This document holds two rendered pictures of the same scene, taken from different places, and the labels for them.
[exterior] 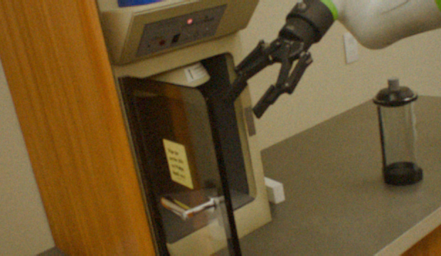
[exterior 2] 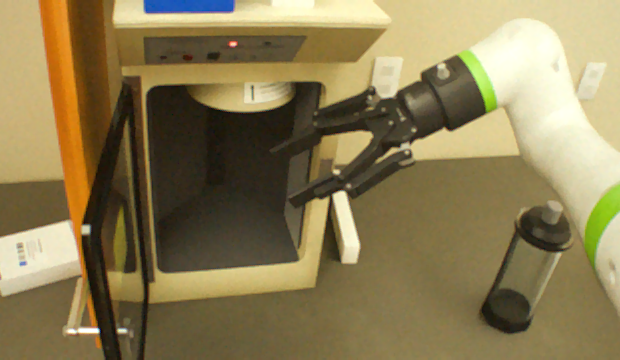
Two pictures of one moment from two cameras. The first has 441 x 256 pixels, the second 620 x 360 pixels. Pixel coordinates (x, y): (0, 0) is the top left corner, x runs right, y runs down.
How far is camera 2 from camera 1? 0.60 m
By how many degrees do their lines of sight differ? 24
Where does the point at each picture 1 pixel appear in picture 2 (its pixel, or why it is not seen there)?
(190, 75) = (250, 94)
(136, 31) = (132, 42)
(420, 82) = not seen: outside the picture
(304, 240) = (319, 344)
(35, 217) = not seen: hidden behind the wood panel
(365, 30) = (527, 148)
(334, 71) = not seen: hidden behind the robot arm
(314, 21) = (447, 107)
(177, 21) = (207, 41)
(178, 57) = (231, 71)
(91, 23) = (53, 20)
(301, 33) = (418, 114)
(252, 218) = (286, 279)
